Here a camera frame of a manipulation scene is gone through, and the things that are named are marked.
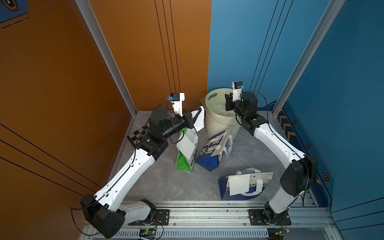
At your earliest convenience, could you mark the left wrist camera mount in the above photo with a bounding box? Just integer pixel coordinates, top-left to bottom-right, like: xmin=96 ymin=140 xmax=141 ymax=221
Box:
xmin=168 ymin=93 xmax=185 ymax=117

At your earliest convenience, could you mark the black white chessboard box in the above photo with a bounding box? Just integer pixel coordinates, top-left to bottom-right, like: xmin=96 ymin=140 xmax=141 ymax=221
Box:
xmin=127 ymin=125 xmax=149 ymax=147

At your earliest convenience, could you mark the aluminium corner post right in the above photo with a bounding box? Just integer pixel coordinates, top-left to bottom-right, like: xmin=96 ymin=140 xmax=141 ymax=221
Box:
xmin=272 ymin=0 xmax=345 ymax=117

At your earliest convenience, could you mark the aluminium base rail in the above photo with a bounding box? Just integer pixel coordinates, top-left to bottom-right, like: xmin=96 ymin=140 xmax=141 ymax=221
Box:
xmin=113 ymin=196 xmax=343 ymax=240

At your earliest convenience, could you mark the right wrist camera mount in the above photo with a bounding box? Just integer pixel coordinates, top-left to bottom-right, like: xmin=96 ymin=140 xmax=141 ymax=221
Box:
xmin=232 ymin=81 xmax=244 ymax=102

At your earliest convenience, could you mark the aluminium corner post left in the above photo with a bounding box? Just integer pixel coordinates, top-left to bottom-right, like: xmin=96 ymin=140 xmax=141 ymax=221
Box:
xmin=75 ymin=0 xmax=137 ymax=117

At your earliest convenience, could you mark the green circuit board left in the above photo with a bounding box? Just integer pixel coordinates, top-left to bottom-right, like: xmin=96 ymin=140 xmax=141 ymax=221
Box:
xmin=138 ymin=228 xmax=157 ymax=240

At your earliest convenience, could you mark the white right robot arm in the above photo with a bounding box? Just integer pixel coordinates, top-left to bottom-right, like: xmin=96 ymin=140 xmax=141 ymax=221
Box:
xmin=225 ymin=92 xmax=318 ymax=225

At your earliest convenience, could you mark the green white paper bag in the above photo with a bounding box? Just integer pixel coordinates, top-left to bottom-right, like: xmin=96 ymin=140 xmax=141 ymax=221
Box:
xmin=176 ymin=128 xmax=199 ymax=172

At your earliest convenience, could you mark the blue white bag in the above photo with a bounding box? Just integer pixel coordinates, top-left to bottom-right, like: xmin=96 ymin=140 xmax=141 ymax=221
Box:
xmin=196 ymin=129 xmax=233 ymax=172
xmin=218 ymin=168 xmax=274 ymax=201

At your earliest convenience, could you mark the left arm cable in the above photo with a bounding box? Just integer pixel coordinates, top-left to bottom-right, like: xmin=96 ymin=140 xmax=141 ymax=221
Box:
xmin=69 ymin=104 xmax=185 ymax=238

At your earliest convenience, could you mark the pale green trash bin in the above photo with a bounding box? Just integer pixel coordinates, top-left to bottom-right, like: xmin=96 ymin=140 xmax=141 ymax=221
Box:
xmin=201 ymin=88 xmax=240 ymax=139

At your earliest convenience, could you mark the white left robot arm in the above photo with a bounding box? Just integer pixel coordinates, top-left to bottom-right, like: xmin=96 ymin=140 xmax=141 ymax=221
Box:
xmin=80 ymin=107 xmax=205 ymax=239

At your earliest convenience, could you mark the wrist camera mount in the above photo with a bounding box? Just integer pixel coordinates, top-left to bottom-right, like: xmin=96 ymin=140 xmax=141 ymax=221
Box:
xmin=232 ymin=81 xmax=244 ymax=102
xmin=168 ymin=93 xmax=185 ymax=117

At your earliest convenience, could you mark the green circuit board right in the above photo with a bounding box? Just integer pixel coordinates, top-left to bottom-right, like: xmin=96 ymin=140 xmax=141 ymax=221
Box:
xmin=275 ymin=229 xmax=291 ymax=240

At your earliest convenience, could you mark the green circuit board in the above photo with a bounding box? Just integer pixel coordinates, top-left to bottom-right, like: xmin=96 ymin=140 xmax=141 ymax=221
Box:
xmin=138 ymin=228 xmax=157 ymax=240
xmin=275 ymin=229 xmax=291 ymax=240

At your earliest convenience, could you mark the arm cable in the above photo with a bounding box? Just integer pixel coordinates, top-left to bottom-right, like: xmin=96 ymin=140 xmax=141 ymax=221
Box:
xmin=69 ymin=104 xmax=185 ymax=238
xmin=233 ymin=91 xmax=313 ymax=208

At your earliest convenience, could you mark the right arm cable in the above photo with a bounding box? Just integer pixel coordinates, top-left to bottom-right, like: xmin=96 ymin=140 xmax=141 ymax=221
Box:
xmin=233 ymin=91 xmax=313 ymax=208

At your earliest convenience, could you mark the white receipt paper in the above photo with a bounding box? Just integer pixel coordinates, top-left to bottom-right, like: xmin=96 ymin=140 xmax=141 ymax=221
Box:
xmin=192 ymin=106 xmax=205 ymax=132

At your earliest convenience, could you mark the aluminium corner post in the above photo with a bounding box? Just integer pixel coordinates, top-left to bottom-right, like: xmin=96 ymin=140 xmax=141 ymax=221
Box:
xmin=75 ymin=0 xmax=137 ymax=117
xmin=272 ymin=0 xmax=345 ymax=117

